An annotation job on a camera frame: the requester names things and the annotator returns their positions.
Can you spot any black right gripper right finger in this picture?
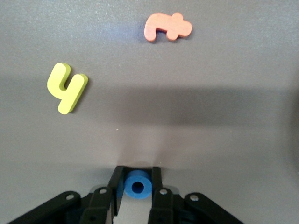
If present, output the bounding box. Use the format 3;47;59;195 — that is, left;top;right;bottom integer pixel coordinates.
149;166;243;224

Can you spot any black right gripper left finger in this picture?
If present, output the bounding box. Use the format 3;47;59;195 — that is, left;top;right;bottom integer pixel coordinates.
7;165;125;224

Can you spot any blue letter o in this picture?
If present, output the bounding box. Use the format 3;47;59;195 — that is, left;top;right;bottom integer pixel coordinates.
123;169;153;200

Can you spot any yellow letter h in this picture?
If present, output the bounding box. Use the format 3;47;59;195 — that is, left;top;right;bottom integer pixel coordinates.
46;62;89;115

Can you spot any orange letter r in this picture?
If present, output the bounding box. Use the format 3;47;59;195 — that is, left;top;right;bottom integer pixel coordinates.
143;12;193;43

